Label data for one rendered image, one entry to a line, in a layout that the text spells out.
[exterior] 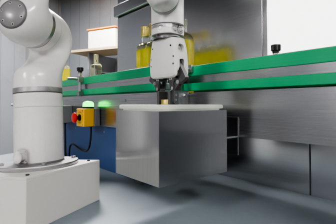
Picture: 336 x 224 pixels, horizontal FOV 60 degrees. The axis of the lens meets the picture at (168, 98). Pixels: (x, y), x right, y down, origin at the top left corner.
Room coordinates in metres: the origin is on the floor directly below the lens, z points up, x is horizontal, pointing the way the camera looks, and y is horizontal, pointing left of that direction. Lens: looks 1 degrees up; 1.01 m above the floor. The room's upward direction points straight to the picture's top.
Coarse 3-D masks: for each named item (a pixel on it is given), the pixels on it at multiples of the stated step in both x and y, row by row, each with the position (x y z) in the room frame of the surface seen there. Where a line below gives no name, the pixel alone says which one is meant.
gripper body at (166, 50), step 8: (160, 40) 0.72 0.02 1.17; (168, 40) 0.71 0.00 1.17; (176, 40) 0.70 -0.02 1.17; (184, 40) 0.73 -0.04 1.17; (152, 48) 0.75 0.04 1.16; (160, 48) 0.72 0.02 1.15; (168, 48) 0.71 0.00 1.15; (176, 48) 0.70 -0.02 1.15; (184, 48) 0.72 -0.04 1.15; (152, 56) 0.75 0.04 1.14; (160, 56) 0.72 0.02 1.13; (168, 56) 0.71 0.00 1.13; (176, 56) 0.70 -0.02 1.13; (184, 56) 0.71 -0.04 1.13; (152, 64) 0.75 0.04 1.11; (160, 64) 0.73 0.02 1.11; (168, 64) 0.71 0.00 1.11; (176, 64) 0.70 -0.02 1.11; (184, 64) 0.71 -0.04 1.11; (152, 72) 0.75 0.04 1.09; (160, 72) 0.73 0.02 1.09; (168, 72) 0.71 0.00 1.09; (176, 72) 0.70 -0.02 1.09
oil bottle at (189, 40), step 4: (184, 32) 1.01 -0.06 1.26; (184, 36) 0.99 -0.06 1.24; (188, 36) 1.00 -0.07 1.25; (188, 40) 1.00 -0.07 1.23; (192, 40) 1.01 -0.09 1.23; (188, 44) 1.00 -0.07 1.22; (192, 44) 1.01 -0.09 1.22; (188, 48) 1.00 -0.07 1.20; (192, 48) 1.01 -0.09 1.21; (188, 52) 1.00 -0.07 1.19; (192, 52) 1.02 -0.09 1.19; (188, 56) 1.00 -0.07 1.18; (192, 56) 1.01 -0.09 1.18; (188, 60) 1.00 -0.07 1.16; (192, 60) 1.01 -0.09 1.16; (188, 64) 1.00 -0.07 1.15; (192, 64) 1.01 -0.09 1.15
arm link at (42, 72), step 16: (64, 32) 0.81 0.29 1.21; (32, 48) 0.76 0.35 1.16; (48, 48) 0.78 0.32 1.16; (64, 48) 0.82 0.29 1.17; (32, 64) 0.73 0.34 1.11; (48, 64) 0.75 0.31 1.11; (64, 64) 0.79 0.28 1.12; (16, 80) 0.71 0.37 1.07; (32, 80) 0.71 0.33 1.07; (48, 80) 0.73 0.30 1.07
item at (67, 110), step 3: (63, 105) 1.35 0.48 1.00; (66, 105) 1.35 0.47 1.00; (69, 105) 1.36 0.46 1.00; (63, 108) 1.34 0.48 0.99; (66, 108) 1.35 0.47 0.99; (69, 108) 1.36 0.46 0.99; (63, 111) 1.34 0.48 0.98; (66, 111) 1.35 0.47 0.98; (69, 111) 1.36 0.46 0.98; (63, 114) 1.34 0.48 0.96; (66, 114) 1.35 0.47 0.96; (69, 114) 1.36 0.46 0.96; (63, 117) 1.34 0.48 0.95; (66, 117) 1.35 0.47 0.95; (69, 117) 1.36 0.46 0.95; (63, 120) 1.34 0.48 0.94; (66, 120) 1.35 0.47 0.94; (69, 120) 1.36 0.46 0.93
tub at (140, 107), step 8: (128, 104) 0.68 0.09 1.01; (136, 104) 0.66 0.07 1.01; (144, 104) 0.63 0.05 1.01; (152, 104) 0.61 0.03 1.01; (160, 104) 0.61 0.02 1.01; (168, 104) 0.61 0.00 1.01; (176, 104) 0.63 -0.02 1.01; (184, 104) 0.64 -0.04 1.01; (192, 104) 0.66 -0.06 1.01; (200, 104) 0.68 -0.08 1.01; (208, 104) 0.69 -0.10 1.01; (216, 104) 0.71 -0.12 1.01
